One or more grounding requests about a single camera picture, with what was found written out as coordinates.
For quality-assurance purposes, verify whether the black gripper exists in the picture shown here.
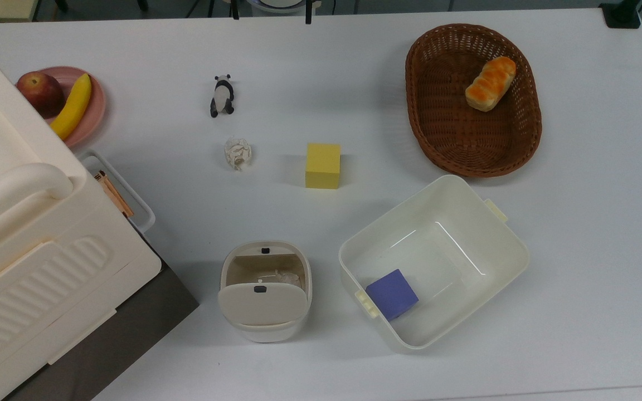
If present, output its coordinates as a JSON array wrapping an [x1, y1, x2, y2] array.
[[231, 0, 314, 25]]

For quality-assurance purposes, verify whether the white paper ball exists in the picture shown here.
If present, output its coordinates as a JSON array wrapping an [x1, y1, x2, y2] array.
[[224, 137, 253, 171]]

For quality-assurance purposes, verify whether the cream lidded trash can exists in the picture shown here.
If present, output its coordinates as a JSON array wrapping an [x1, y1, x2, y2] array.
[[218, 240, 313, 343]]

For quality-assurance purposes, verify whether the black white panda figurine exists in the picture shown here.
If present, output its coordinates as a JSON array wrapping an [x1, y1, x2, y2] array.
[[210, 74, 236, 118]]

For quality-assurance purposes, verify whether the yellow cube block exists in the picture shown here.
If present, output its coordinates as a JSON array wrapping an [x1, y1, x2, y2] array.
[[305, 143, 342, 190]]

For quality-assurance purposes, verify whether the pink plate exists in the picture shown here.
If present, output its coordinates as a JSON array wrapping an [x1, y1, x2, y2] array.
[[17, 66, 106, 148]]

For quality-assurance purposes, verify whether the brown wicker basket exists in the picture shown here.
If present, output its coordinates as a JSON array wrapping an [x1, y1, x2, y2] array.
[[405, 23, 543, 178]]

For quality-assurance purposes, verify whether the yellow banana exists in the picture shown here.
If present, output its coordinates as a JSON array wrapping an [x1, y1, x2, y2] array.
[[50, 74, 93, 141]]

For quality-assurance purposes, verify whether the orange glazed bread loaf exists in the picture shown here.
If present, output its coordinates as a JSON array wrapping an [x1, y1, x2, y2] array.
[[465, 56, 517, 113]]

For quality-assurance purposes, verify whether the orange brown stick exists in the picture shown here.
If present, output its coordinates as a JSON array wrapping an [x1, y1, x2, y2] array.
[[94, 170, 134, 218]]

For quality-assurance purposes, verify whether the red apple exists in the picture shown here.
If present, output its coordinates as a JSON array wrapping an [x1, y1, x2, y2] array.
[[16, 71, 66, 119]]

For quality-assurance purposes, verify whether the purple cube block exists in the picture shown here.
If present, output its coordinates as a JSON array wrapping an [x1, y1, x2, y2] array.
[[366, 269, 419, 321]]

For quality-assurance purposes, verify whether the white plastic bin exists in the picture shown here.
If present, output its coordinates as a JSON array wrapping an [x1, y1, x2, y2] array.
[[338, 174, 531, 354]]

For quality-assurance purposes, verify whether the black camera stand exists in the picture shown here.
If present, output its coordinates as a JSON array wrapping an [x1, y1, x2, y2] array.
[[600, 0, 642, 30]]

